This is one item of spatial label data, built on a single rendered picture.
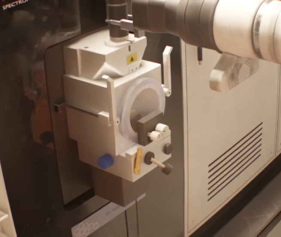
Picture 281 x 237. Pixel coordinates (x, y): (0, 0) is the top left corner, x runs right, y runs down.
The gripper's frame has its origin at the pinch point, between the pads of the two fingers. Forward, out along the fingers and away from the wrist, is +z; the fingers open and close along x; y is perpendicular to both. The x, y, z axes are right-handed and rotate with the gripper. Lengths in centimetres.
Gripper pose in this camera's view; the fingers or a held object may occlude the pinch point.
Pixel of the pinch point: (113, 17)
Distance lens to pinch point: 77.1
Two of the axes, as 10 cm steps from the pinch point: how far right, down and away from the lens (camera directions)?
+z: -7.7, -2.4, 5.9
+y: -0.5, -9.0, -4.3
